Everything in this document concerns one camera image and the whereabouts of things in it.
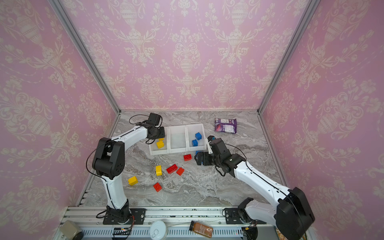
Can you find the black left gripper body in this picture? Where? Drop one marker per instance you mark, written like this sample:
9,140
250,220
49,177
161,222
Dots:
159,133

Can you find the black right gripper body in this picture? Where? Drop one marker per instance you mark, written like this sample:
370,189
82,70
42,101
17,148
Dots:
205,158

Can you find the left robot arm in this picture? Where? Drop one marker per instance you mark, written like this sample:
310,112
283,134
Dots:
109,163

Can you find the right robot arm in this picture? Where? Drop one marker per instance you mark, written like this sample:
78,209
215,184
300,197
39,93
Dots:
289,209

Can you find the white left bin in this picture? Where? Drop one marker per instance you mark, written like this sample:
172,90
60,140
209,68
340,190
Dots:
154,148

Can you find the white right bin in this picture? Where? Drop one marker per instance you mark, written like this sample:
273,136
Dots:
191,131

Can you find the long red lego brick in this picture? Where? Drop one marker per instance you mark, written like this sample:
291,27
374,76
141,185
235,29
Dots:
172,169

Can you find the purple snack packet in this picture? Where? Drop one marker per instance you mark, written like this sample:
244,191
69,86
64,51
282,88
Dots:
226,125

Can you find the brown spice jar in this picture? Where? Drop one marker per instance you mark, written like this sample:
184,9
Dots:
201,229

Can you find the white round lid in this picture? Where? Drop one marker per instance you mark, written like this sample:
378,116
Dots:
158,230

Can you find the grey metal box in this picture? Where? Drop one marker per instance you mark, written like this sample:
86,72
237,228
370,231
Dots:
71,231

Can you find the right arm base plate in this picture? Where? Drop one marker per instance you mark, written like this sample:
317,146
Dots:
236,216

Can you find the aluminium front rail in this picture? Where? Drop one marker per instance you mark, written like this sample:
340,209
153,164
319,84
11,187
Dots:
177,220

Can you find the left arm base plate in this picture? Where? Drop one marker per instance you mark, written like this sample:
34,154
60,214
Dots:
134,216

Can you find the grey corner post left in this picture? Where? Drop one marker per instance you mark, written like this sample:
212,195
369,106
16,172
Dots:
73,33

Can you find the grey corner post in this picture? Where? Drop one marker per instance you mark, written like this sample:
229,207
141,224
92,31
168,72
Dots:
296,37
73,33

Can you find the grey corner post right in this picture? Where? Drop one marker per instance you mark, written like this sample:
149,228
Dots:
296,37

